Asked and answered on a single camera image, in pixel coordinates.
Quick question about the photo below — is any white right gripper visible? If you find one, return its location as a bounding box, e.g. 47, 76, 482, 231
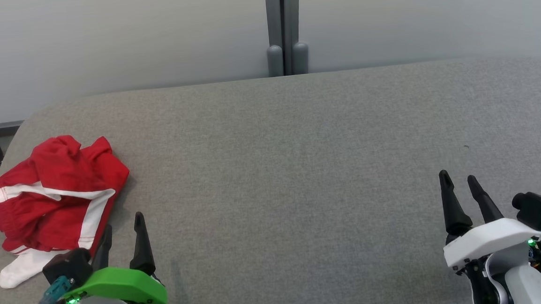
438, 164, 541, 270

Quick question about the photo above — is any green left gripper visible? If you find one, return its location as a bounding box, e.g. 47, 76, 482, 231
59, 210, 168, 304

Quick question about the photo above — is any teal left camera connector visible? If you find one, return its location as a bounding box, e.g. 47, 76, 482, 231
37, 276, 73, 304

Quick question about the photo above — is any red and white basketball jersey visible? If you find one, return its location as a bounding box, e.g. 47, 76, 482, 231
0, 131, 136, 289

